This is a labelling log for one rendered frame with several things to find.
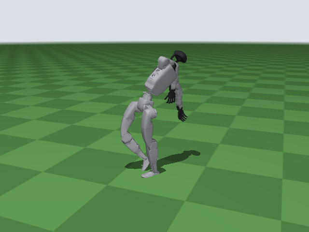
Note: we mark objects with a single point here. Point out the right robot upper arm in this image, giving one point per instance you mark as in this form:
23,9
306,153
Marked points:
178,90

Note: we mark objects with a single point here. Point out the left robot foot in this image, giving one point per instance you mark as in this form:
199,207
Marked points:
149,174

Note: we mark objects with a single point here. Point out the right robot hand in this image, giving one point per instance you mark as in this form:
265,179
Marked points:
181,114

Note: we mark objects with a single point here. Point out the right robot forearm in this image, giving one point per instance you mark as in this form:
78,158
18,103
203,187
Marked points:
179,101

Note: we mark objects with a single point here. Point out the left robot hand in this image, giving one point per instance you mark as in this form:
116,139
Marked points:
171,95

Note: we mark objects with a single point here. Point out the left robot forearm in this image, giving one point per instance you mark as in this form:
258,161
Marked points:
173,84

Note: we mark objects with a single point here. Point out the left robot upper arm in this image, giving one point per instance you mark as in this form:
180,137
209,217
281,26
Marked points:
163,61

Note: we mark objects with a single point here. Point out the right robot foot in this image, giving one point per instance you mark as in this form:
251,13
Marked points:
145,164

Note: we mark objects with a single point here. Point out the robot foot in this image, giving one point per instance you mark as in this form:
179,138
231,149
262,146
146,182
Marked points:
149,174
145,164

